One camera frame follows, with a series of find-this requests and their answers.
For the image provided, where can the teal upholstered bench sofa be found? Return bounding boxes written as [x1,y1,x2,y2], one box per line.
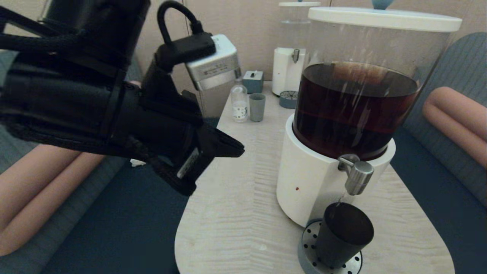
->
[0,49,221,274]
[388,32,487,274]

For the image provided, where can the large blue-grey perforated drip tray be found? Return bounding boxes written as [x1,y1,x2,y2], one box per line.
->
[298,218,363,274]

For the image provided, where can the small blue-grey perforated drip tray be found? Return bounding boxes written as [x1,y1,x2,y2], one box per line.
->
[279,91,301,110]

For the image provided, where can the grey-green cup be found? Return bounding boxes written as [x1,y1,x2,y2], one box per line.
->
[249,93,266,123]

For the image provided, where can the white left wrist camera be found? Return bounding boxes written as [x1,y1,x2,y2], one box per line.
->
[186,33,242,91]

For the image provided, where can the large metal dispenser tap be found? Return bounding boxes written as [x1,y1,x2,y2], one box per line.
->
[337,154,374,196]

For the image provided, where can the large white dispenser lid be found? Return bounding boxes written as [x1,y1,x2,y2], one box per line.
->
[307,0,463,33]

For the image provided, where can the small white dispenser lid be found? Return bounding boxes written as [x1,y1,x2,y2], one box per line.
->
[279,0,321,8]

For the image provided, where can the blue-grey small box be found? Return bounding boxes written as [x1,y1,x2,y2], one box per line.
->
[242,70,264,94]

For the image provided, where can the small far water dispenser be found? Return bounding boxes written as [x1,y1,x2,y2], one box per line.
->
[272,7,321,97]

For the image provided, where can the black plastic cup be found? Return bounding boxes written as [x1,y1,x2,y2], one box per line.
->
[315,202,375,269]

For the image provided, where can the clear plastic bottle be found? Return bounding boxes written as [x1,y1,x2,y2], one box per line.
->
[231,84,249,123]

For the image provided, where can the large tea dispenser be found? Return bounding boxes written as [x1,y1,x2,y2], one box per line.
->
[276,18,455,228]

